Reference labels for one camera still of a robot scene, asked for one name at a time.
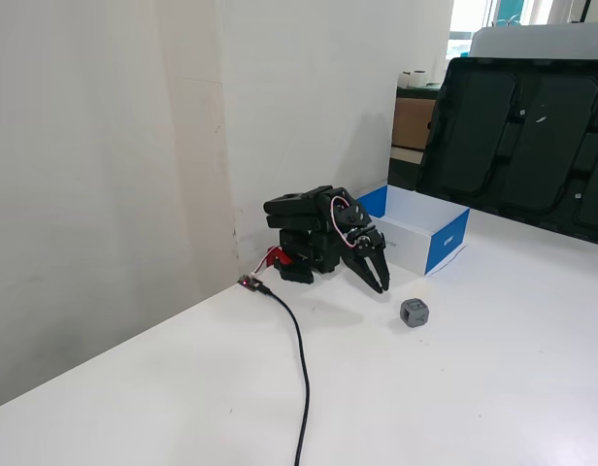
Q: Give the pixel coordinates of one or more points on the gray cube block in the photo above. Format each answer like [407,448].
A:
[414,313]

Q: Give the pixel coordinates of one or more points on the blue and white box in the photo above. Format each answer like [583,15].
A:
[444,245]

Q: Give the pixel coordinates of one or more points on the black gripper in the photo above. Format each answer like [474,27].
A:
[362,250]

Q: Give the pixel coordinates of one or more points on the white cup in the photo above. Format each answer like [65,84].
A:
[420,78]
[406,79]

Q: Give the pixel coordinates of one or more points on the white appliance housing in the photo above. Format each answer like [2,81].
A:
[537,41]

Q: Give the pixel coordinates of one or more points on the large black plastic tray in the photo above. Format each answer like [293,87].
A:
[517,141]

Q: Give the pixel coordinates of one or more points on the small controller board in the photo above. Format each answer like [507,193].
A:
[248,282]

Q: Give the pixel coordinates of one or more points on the red table clamp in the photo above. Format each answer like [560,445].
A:
[278,256]

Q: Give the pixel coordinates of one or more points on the brown cardboard box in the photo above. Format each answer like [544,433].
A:
[413,123]

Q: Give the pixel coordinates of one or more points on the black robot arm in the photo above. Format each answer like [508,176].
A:
[299,218]

